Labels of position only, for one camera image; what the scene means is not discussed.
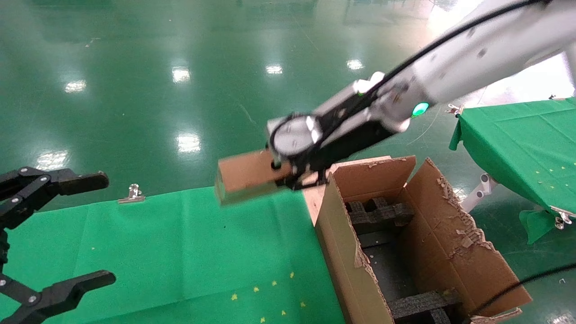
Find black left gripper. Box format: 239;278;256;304
0;167;117;324

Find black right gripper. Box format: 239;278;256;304
269;106;408;191

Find small long cardboard box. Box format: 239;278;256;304
215;150;293;206

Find large open cardboard carton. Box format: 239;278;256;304
314;155;533;324

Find large green table cloth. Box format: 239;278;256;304
0;185;345;324

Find black foam insert block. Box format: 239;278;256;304
346;197;415;227
388;289;464;324

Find black foam bottom liner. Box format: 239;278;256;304
358;227;432;302

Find white metal table leg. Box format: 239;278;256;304
461;173;498;213

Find green cloth with hanging corner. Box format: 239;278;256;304
449;97;576;246

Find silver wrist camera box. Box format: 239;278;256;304
315;71;387;118

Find black camera cable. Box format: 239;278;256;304
315;0;554;135

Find thin black hanging cable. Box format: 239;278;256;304
472;263;576;315

